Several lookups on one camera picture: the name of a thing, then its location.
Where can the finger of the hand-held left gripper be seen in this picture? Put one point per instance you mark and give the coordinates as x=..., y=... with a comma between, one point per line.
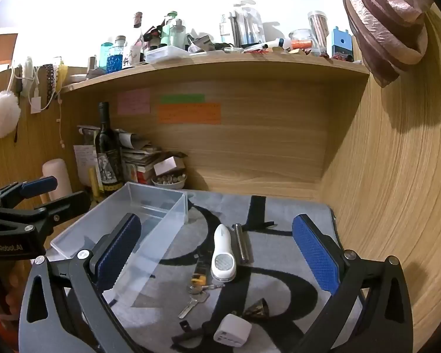
x=71, y=200
x=40, y=185

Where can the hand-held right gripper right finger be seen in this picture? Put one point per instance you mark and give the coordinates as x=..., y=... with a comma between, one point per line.
x=316, y=253

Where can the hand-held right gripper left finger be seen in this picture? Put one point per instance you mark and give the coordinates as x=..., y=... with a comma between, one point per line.
x=117, y=250

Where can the clear plastic storage box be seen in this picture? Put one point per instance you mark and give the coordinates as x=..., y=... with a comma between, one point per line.
x=95, y=220

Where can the metal cylinder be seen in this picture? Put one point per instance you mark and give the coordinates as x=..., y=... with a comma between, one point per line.
x=241, y=244

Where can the small bronze cone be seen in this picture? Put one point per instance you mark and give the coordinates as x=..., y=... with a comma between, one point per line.
x=257, y=308

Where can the white handheld electric device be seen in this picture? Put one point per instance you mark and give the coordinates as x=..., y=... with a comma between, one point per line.
x=222, y=253

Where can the pink mug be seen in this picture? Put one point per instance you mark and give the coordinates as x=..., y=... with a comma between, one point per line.
x=57, y=171

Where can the yellow pencil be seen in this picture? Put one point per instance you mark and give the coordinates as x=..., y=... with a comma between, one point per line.
x=93, y=184

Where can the grey mat with black print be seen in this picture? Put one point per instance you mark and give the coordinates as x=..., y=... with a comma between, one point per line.
x=279, y=264

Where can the white paper note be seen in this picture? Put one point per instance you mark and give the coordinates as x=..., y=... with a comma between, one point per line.
x=84, y=161

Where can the dark wine bottle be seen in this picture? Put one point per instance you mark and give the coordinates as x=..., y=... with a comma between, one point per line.
x=108, y=147

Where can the white fluffy puff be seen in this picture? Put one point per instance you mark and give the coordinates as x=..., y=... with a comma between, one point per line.
x=3, y=116

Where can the white hanging tag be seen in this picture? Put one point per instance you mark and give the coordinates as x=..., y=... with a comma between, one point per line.
x=35, y=104

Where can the stack of papers and books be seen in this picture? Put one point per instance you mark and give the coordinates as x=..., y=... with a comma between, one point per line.
x=139, y=154

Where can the small bowl of trinkets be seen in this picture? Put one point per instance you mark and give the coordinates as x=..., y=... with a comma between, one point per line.
x=169, y=182

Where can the key bunch with yellow fob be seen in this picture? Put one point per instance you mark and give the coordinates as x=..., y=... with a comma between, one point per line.
x=198, y=281

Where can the small white cardboard box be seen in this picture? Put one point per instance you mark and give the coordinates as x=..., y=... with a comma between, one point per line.
x=169, y=165

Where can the black lace ribbon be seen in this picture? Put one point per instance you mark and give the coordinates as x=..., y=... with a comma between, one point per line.
x=50, y=81

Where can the white charger adapter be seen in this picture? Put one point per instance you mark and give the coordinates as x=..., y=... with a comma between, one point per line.
x=231, y=329

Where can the yellow ribbon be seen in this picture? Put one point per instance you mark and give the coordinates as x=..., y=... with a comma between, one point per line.
x=63, y=73

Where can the white hanging brush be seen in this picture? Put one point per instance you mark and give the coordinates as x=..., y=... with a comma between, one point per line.
x=28, y=71

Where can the pink sticky note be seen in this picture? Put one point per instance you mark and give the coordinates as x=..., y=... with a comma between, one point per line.
x=133, y=101

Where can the brown cardboard piece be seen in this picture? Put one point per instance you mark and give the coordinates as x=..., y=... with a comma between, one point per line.
x=0, y=49

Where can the teal plastic bottle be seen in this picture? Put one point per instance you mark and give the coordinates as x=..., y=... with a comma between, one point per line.
x=106, y=57

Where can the orange sticky note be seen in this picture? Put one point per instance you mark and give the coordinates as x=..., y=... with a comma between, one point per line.
x=189, y=114

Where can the blue patterned glass bottle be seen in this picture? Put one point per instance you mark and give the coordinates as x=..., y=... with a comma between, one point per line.
x=117, y=59

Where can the green sticky note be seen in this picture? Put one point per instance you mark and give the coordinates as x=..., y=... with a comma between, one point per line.
x=182, y=99

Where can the white printed cup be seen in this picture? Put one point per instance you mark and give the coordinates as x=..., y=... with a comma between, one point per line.
x=133, y=57

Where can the clear lidded plastic case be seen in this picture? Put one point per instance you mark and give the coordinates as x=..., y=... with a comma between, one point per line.
x=167, y=54

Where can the clear pump bottle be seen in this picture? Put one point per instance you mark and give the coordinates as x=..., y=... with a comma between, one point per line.
x=177, y=36

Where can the mint green bottle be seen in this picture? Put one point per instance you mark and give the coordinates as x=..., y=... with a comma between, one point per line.
x=168, y=29

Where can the blue paper box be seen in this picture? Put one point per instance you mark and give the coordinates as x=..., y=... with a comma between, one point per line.
x=340, y=44

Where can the round glass jar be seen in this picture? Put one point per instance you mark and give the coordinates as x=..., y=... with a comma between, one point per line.
x=300, y=39

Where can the tall clear jar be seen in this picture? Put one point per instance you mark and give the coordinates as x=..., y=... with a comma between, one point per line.
x=318, y=33

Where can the white tube bottle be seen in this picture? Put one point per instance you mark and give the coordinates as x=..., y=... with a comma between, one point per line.
x=226, y=29

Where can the brown hanging cloth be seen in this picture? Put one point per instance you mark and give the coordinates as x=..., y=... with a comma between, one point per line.
x=386, y=25

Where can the toothbrush blister pack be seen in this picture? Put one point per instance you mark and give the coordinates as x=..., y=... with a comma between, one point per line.
x=248, y=24

